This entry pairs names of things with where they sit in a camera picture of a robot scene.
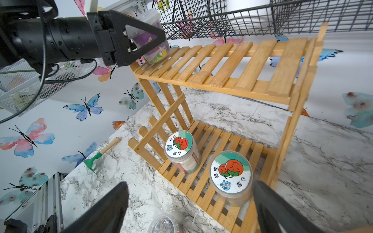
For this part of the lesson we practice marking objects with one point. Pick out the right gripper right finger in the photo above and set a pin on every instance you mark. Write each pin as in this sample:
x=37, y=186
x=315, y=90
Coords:
x=275, y=215

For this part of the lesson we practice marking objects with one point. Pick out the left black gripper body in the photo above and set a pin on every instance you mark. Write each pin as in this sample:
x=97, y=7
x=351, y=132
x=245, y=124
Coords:
x=58, y=39

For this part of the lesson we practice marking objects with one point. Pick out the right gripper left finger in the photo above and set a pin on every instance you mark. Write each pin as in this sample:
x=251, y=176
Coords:
x=106, y=216

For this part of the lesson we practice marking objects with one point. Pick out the red label seed jar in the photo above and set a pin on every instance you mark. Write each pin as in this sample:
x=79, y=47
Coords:
x=165, y=223

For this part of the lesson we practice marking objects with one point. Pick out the two-tier wooden shelf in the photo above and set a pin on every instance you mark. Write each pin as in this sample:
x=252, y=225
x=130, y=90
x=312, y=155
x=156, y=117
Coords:
x=277, y=72

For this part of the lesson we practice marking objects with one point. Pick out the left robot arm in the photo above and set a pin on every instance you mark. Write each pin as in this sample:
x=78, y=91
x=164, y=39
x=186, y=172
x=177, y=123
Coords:
x=125, y=46

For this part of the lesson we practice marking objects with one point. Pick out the right tomato lid jar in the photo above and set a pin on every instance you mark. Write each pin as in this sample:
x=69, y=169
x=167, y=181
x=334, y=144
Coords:
x=231, y=175

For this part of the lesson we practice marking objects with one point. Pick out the tomato lid jar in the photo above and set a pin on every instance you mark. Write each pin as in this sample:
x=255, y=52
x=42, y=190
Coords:
x=231, y=175
x=181, y=149

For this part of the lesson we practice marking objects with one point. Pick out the left tomato lid jar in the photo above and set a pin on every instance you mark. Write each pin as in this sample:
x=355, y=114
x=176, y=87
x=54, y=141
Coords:
x=181, y=149

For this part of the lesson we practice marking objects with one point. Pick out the white mesh wall basket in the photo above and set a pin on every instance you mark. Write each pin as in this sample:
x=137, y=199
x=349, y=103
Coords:
x=20, y=82

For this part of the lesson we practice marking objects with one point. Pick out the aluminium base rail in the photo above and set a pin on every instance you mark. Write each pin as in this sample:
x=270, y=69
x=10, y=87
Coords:
x=41, y=213

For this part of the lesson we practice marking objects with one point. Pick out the black wire wall basket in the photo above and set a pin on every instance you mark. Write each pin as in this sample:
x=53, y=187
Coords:
x=209, y=19

